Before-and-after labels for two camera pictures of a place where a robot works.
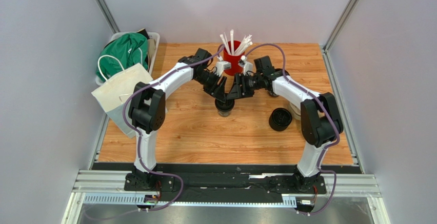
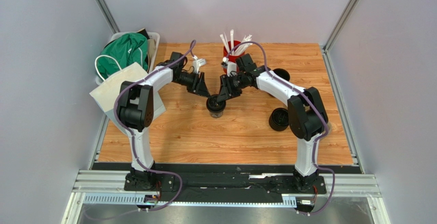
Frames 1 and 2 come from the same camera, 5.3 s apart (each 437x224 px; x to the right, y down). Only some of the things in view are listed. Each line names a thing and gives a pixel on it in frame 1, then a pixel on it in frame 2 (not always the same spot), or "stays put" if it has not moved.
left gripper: x=220 y=92 to x=202 y=89
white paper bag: x=113 y=95 stays put
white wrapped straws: x=245 y=42 stays put
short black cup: x=279 y=119 stays put
